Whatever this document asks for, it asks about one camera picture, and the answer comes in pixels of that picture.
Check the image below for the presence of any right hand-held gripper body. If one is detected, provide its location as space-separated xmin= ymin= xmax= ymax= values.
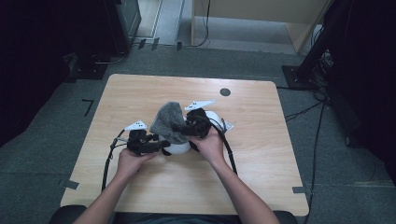
xmin=183 ymin=99 xmax=217 ymax=140

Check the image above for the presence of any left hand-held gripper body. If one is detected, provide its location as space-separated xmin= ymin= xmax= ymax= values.
xmin=123 ymin=119 xmax=157 ymax=157

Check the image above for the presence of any grey terry towel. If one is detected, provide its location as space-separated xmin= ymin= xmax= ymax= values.
xmin=149 ymin=100 xmax=189 ymax=145

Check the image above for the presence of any panda plush toy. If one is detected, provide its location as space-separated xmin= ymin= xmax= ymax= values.
xmin=158 ymin=109 xmax=234 ymax=156

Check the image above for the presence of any person's left hand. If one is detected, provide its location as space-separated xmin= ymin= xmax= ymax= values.
xmin=117 ymin=147 xmax=159 ymax=182

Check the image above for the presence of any person's right hand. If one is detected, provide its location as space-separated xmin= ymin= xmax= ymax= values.
xmin=187 ymin=127 xmax=227 ymax=166

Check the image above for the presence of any person's dark clothing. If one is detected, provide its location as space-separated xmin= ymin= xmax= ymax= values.
xmin=112 ymin=212 xmax=245 ymax=224

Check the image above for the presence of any black chair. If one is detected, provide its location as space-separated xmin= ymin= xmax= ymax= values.
xmin=48 ymin=203 xmax=89 ymax=224

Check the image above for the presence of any black metal stand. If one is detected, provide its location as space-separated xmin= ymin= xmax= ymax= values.
xmin=281 ymin=0 xmax=347 ymax=91

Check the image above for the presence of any dark equipment cabinet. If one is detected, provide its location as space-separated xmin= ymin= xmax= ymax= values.
xmin=102 ymin=0 xmax=143 ymax=56

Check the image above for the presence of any light wooden cabinet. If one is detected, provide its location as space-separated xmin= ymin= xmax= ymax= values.
xmin=190 ymin=0 xmax=332 ymax=54

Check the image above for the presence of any dark curtain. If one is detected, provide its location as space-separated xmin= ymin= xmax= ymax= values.
xmin=0 ymin=0 xmax=108 ymax=148
xmin=323 ymin=0 xmax=396 ymax=176

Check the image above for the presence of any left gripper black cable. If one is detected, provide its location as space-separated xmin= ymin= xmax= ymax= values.
xmin=100 ymin=128 xmax=129 ymax=191

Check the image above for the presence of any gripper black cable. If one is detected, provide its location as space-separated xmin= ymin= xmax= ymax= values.
xmin=100 ymin=128 xmax=129 ymax=191
xmin=208 ymin=116 xmax=239 ymax=175

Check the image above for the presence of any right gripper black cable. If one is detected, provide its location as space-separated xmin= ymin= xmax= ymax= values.
xmin=208 ymin=116 xmax=239 ymax=175

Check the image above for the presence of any black floor base plate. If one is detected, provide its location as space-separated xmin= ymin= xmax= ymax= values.
xmin=64 ymin=51 xmax=110 ymax=82

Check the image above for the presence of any thin hanging black cable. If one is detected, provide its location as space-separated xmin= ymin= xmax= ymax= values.
xmin=186 ymin=0 xmax=213 ymax=49

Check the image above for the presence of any short black floor cable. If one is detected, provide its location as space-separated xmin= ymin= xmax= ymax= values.
xmin=284 ymin=101 xmax=325 ymax=123

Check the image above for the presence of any long black floor cable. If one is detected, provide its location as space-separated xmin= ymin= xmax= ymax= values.
xmin=302 ymin=100 xmax=328 ymax=224

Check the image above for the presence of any tangle of black cables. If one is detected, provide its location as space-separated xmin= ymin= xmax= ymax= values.
xmin=310 ymin=49 xmax=334 ymax=101

